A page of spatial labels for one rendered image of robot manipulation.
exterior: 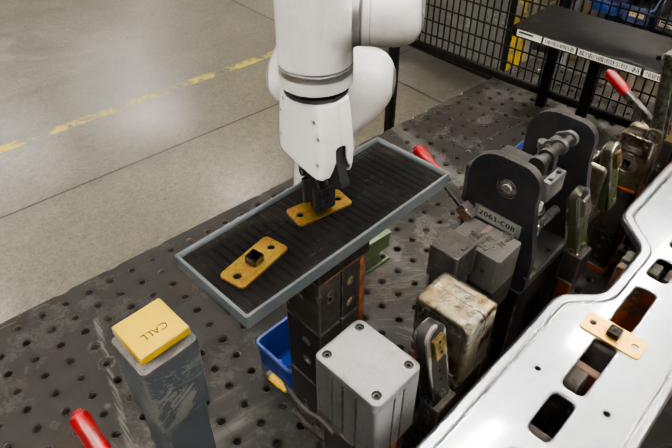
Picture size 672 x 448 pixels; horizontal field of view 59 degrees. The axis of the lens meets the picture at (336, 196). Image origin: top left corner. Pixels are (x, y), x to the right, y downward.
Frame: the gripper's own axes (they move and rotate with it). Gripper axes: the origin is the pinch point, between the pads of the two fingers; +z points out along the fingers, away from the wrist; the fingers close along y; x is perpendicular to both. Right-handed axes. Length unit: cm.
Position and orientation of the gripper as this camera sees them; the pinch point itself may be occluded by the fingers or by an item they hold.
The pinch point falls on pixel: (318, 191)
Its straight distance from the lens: 76.8
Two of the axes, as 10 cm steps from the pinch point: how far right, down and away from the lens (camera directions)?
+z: 0.0, 7.8, 6.2
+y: 5.7, 5.1, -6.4
